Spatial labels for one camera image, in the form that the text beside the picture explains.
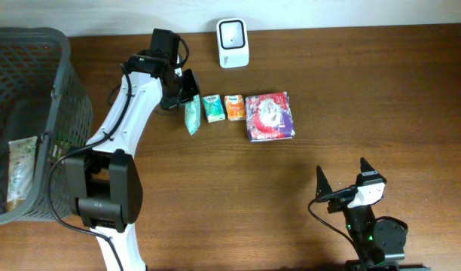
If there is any red purple floral pack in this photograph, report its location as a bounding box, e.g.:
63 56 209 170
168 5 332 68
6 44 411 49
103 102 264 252
245 92 295 142

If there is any white tube gold cap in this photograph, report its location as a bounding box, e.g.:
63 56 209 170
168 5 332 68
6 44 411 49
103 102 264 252
7 136 38 212

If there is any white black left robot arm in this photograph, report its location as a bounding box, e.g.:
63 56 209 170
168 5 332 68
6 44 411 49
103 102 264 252
63 29 200 270

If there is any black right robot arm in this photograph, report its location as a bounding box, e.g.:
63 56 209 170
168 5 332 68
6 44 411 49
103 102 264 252
307 157 429 271

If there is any teal wet wipes pack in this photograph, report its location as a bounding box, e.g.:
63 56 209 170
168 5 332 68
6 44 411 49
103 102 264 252
185 95 201 136

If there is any white barcode scanner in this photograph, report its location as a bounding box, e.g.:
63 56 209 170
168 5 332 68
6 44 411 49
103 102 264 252
216 18 250 69

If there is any orange tissue pack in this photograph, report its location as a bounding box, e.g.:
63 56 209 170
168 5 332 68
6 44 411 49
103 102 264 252
224 95 246 121

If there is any grey plastic mesh basket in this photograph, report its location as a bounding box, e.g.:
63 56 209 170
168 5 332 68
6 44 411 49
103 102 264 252
0 27 93 225

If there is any green tissue pack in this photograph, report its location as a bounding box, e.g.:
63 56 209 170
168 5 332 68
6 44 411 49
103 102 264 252
202 95 225 123

